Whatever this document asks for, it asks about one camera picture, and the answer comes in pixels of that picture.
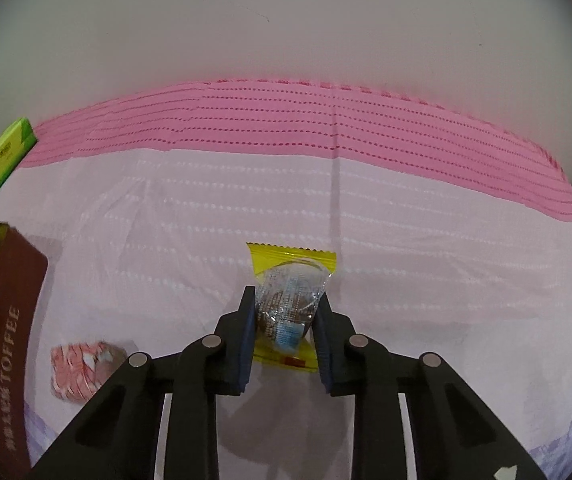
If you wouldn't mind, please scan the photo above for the green tissue pack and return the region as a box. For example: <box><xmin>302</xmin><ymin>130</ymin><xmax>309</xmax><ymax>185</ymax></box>
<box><xmin>0</xmin><ymin>117</ymin><xmax>37</xmax><ymax>188</ymax></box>

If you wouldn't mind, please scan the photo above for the maroon gold toffee tin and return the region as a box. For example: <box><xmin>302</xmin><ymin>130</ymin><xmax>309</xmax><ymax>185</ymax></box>
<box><xmin>0</xmin><ymin>222</ymin><xmax>48</xmax><ymax>479</ymax></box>

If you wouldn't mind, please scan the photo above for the yellow clear candy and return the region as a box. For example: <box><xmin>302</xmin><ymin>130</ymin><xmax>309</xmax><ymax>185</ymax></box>
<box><xmin>247</xmin><ymin>243</ymin><xmax>337</xmax><ymax>373</ymax></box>

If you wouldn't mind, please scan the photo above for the pink patterned candy box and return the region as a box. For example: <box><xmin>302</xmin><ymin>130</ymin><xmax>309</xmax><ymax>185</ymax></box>
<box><xmin>50</xmin><ymin>341</ymin><xmax>126</xmax><ymax>403</ymax></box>

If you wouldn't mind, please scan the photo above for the pink purple checked tablecloth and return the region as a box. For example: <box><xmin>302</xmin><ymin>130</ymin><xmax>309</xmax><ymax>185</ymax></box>
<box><xmin>0</xmin><ymin>80</ymin><xmax>572</xmax><ymax>479</ymax></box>

